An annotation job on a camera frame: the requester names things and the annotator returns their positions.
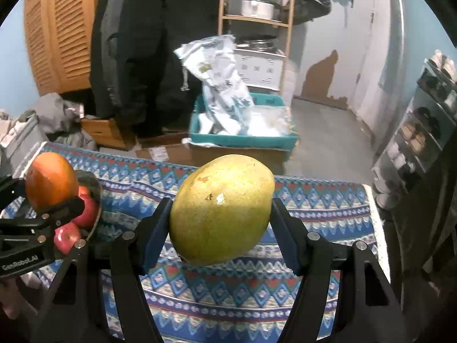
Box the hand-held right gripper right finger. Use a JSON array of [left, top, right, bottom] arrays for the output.
[[269, 200, 411, 343]]

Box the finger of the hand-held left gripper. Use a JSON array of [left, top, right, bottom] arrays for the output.
[[0, 196, 86, 244], [0, 177, 29, 210]]

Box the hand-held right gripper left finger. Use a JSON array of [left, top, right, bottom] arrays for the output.
[[36, 196, 174, 343]]

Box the red apple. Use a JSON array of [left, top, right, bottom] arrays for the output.
[[53, 222, 83, 254], [73, 195, 100, 228]]

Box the yellow red mango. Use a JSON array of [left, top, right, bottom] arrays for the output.
[[25, 152, 79, 211]]

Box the green glass bowl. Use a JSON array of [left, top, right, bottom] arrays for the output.
[[73, 171, 102, 244]]

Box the yellow green mango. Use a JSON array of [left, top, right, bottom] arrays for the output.
[[169, 154, 275, 266]]

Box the blue patterned blanket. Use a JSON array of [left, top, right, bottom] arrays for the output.
[[0, 142, 390, 343]]

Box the white cloth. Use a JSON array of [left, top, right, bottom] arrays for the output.
[[0, 111, 22, 147]]

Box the pile of grey clothes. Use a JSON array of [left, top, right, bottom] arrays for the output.
[[34, 93, 99, 151]]

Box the cardboard box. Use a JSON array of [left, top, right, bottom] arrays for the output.
[[136, 143, 293, 176]]

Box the wooden drawer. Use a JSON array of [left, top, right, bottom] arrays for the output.
[[80, 117, 138, 151]]

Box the teal plastic crate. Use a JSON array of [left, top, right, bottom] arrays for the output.
[[189, 93, 300, 149]]

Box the clear plastic bag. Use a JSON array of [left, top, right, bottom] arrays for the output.
[[246, 109, 293, 137]]

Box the dark hanging coat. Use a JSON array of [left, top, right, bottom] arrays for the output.
[[386, 143, 457, 343]]

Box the group of assorted shoes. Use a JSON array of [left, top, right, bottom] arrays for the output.
[[373, 52, 457, 206]]

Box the white printed rice bag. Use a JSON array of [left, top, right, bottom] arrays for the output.
[[174, 35, 255, 134]]

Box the black hooded coat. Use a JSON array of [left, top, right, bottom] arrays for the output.
[[89, 0, 222, 138]]

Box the wooden louvered wardrobe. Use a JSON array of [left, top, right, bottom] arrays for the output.
[[23, 0, 115, 95]]

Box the grey jacket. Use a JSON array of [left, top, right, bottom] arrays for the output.
[[100, 0, 120, 115]]

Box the metal steamer pot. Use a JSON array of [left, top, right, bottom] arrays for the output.
[[237, 35, 277, 51]]

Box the shoe rack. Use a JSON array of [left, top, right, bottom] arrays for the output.
[[371, 52, 457, 208]]

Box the white door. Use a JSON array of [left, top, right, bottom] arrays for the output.
[[293, 0, 393, 115]]

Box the metal pipe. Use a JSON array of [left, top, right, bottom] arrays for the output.
[[371, 0, 406, 158]]

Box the wooden shelf rack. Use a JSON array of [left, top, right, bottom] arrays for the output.
[[218, 0, 295, 97]]

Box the metal cooking pot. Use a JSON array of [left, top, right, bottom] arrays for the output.
[[241, 0, 275, 19]]

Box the grey green hanging bag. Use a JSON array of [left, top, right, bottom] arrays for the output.
[[286, 0, 332, 25]]

